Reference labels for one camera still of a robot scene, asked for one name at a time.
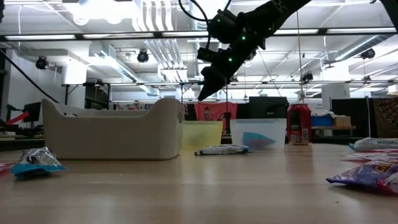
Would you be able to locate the blue storage bin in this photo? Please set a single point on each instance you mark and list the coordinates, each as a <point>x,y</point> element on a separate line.
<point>321,120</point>

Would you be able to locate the black ceiling spotlight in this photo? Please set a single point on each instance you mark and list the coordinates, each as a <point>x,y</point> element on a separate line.
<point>42,63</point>
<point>368,53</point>
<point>143,56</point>

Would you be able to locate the person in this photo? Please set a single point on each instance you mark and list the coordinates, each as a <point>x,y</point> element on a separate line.
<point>207,114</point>

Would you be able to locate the large black monitor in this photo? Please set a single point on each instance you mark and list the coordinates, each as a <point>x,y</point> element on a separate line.
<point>269,107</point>

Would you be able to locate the silver blue Hershey's bar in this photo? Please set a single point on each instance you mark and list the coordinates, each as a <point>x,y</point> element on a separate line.
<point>376,144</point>
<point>222,150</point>
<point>37,161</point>

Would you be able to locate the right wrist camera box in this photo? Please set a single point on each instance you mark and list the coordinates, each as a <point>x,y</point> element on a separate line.
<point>222,26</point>

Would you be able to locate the wooden side table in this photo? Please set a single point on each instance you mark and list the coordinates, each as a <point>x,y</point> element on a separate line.
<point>332,127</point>

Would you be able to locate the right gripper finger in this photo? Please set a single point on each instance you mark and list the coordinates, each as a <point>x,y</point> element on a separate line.
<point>214,82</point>

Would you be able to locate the black room divider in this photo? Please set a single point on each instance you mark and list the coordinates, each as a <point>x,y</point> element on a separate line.
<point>351,116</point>

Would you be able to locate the red soda can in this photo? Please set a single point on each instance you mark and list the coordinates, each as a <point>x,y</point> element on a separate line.
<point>298,124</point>

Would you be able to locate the brown patterned divider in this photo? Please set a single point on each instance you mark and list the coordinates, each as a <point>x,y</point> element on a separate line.
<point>385,116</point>

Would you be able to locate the blue candy packet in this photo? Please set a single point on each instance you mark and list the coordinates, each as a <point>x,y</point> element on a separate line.
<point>255,140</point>

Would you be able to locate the small black monitor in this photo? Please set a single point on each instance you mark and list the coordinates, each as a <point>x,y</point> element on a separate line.
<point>31,112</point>

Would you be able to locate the cardboard box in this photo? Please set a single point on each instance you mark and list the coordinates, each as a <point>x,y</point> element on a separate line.
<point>342,121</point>

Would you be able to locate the yellow translucent plastic bin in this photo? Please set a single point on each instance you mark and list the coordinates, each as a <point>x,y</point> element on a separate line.
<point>202,135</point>

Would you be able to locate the pink translucent Twizzlers packet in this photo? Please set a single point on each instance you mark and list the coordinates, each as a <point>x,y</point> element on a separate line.
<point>385,151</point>
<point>367,157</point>

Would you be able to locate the red Twizzlers candy packet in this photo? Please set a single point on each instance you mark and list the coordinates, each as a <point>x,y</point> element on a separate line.
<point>4,167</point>

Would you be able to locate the orange cloth banner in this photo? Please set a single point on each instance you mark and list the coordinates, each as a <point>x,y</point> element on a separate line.
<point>222,110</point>

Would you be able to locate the clear plastic bin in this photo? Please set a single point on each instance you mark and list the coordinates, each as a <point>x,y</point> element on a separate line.
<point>264,126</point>

